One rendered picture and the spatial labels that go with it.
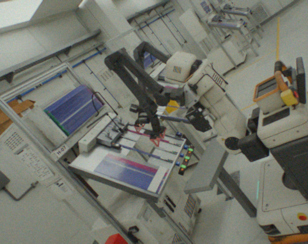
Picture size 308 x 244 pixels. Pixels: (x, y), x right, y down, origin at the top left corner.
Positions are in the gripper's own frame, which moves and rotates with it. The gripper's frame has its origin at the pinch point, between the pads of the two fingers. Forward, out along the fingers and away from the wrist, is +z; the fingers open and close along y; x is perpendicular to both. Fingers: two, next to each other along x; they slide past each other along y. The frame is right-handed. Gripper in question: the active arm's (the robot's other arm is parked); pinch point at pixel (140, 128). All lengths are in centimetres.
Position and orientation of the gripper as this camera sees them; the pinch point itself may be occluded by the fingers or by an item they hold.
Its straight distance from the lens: 218.2
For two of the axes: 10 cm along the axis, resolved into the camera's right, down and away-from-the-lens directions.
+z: -0.9, 8.2, 5.6
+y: -3.8, 4.9, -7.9
